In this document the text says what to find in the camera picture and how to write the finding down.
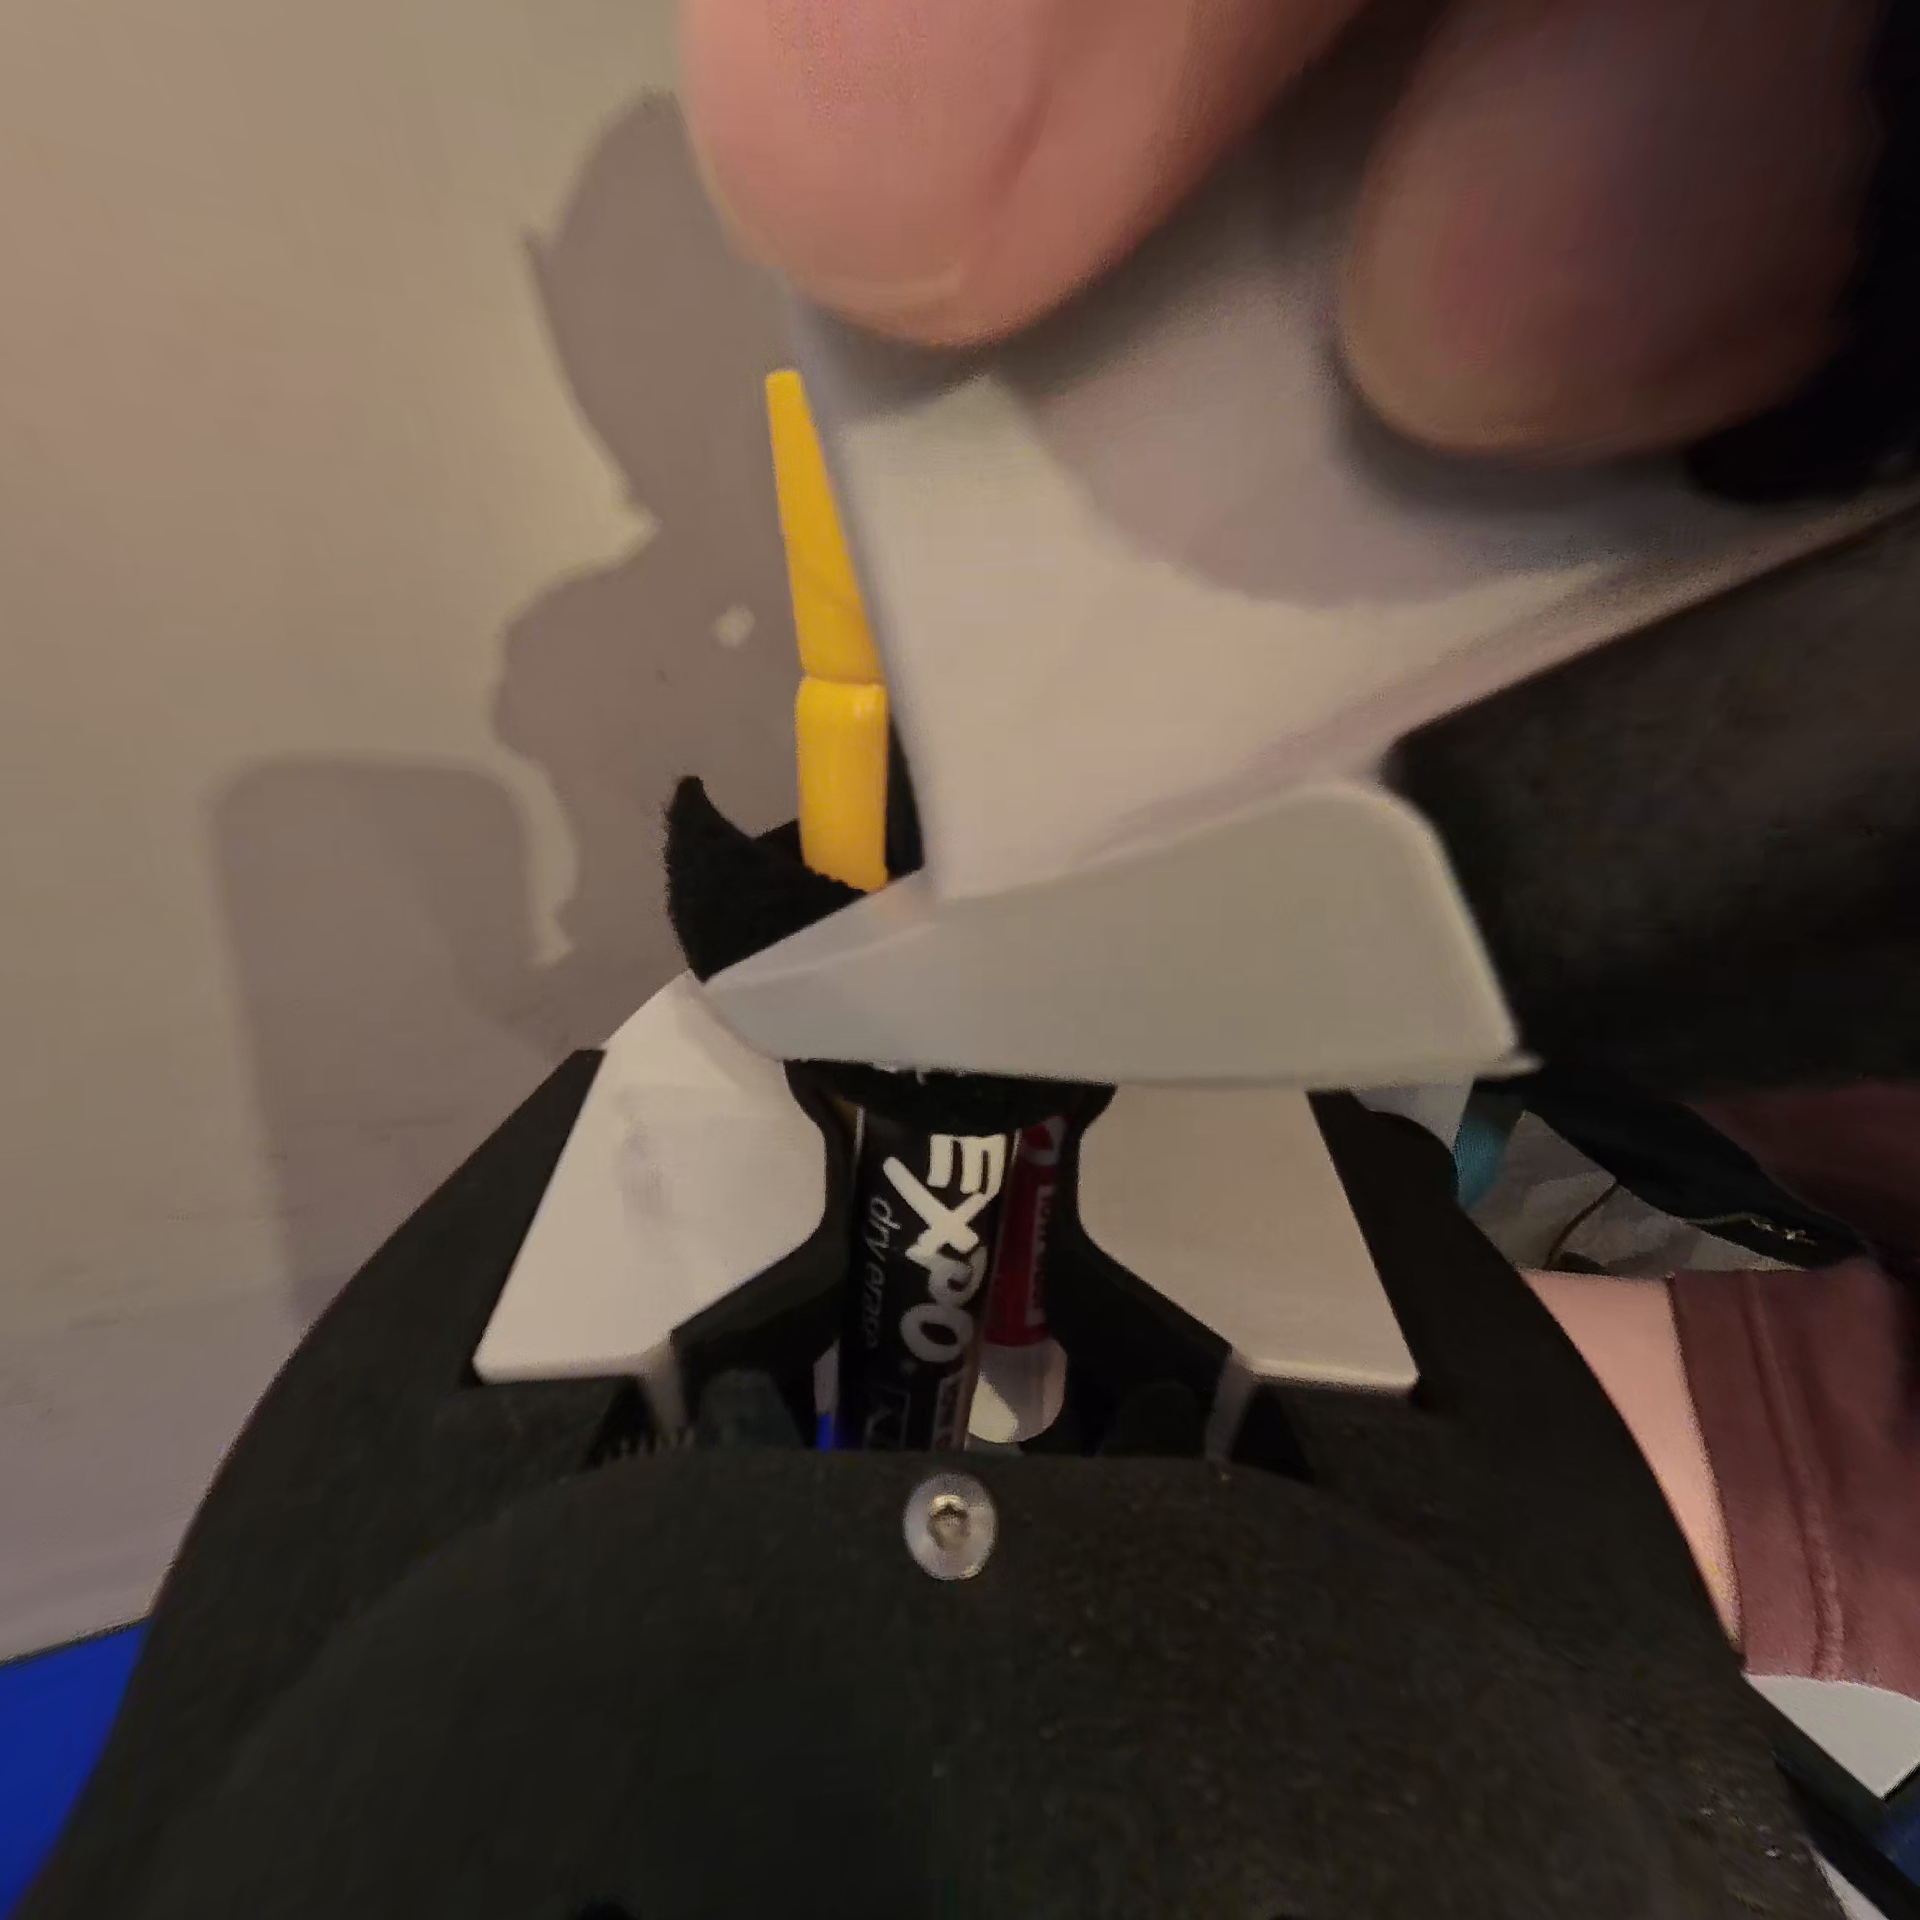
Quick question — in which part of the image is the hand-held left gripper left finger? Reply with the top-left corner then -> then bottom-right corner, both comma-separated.
473,988 -> 866,1451

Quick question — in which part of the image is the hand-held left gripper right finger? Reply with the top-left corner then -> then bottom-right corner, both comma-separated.
1056,1083 -> 1422,1449

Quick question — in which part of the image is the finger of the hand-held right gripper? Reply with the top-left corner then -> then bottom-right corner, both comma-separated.
705,779 -> 1542,1087
832,374 -> 1913,906

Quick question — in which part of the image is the red cap marker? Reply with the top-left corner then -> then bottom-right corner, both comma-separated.
968,1119 -> 1076,1449

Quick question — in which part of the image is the black cap marker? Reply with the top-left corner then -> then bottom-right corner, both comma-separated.
832,1106 -> 1025,1454

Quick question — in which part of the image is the yellow marker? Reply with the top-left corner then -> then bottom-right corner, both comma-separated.
765,371 -> 892,894

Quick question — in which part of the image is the black hook-and-loop strap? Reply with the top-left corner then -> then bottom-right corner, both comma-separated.
662,776 -> 1121,1130

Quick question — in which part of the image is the person's left forearm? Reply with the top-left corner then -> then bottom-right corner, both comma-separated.
1522,1267 -> 1744,1641

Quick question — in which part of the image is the person's right hand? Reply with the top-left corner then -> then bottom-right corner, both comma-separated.
681,0 -> 1920,467

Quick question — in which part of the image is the black framed tag sign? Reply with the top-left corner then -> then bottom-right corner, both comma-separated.
1746,1671 -> 1920,1920

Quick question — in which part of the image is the blue plastic bin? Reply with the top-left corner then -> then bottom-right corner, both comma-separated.
0,1622 -> 154,1920

